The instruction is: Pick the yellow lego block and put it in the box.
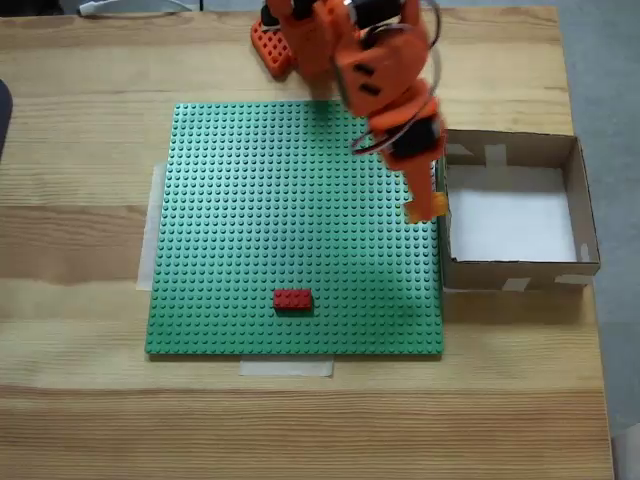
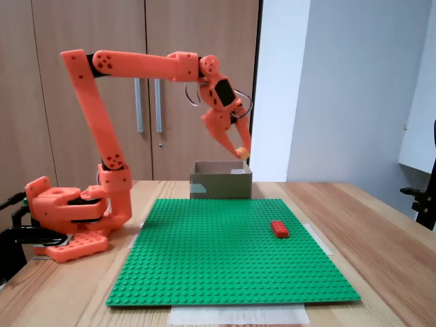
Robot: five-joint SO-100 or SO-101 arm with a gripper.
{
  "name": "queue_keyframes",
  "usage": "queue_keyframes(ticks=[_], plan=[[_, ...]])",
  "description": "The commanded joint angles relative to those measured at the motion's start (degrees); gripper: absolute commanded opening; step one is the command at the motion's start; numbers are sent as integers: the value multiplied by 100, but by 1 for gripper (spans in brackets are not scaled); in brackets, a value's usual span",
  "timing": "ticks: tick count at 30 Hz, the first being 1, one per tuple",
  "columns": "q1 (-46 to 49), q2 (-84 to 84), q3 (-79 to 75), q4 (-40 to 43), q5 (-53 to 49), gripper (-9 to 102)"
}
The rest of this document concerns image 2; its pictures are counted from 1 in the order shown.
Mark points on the yellow lego block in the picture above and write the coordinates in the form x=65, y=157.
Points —
x=243, y=153

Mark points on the cardboard box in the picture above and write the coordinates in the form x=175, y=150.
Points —
x=221, y=185

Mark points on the red lego block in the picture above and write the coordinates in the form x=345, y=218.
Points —
x=280, y=229

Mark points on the green lego baseplate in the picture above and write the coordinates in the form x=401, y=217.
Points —
x=221, y=265

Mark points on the wooden cabinet door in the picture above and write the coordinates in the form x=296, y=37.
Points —
x=204, y=27
x=85, y=27

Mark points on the translucent tape strip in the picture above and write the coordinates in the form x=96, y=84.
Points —
x=320, y=240
x=136, y=238
x=238, y=315

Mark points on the narrow wooden cabinet panel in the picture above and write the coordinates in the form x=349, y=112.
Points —
x=17, y=68

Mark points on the black table clamp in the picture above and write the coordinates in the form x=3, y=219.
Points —
x=20, y=235

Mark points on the black camera stand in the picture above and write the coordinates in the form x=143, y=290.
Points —
x=424, y=207

